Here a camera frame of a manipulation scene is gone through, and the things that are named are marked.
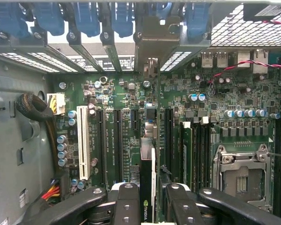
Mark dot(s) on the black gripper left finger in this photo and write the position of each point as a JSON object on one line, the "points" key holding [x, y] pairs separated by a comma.
{"points": [[127, 206]]}

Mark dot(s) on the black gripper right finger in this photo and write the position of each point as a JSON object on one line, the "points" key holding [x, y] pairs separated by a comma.
{"points": [[182, 208]]}

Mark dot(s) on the RAM stick with black chips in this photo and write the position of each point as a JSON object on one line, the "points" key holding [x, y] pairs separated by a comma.
{"points": [[187, 152]]}

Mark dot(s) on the black RAM slot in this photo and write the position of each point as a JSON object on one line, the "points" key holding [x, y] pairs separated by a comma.
{"points": [[209, 152], [202, 152], [196, 152]]}

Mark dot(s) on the long black expansion slot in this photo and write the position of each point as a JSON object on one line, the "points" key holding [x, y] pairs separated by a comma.
{"points": [[118, 145], [169, 140], [102, 145]]}

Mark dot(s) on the metal CPU socket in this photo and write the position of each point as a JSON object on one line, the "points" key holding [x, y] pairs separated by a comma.
{"points": [[243, 161]]}

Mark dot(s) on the white expansion slot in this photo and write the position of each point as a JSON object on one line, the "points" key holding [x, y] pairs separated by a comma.
{"points": [[83, 140]]}

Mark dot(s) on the short black expansion slot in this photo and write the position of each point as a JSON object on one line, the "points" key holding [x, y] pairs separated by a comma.
{"points": [[135, 119]]}

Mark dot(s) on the silver socket locking lever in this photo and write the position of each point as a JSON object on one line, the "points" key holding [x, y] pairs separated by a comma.
{"points": [[278, 155]]}

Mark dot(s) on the green motherboard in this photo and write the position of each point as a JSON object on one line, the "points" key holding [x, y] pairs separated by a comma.
{"points": [[121, 93]]}

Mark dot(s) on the white power connector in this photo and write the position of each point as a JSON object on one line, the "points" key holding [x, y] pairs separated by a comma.
{"points": [[59, 103]]}

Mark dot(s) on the black open PC case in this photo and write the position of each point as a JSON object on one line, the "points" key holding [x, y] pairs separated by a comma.
{"points": [[14, 122]]}

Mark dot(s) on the silver USB port stack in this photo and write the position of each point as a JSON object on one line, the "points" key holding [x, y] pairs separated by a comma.
{"points": [[222, 59], [207, 61]]}

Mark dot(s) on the tall silver port block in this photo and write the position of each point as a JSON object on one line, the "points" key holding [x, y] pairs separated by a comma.
{"points": [[260, 69]]}

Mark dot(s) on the silver square port block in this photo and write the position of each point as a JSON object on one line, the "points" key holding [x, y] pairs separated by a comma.
{"points": [[244, 55]]}

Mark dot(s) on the blue slot retention clip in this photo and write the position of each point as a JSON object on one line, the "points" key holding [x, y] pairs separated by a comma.
{"points": [[11, 18], [121, 21], [196, 21], [154, 9], [86, 21], [49, 18]]}

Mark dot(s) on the small black chassis module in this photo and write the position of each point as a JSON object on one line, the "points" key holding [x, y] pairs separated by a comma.
{"points": [[260, 11]]}

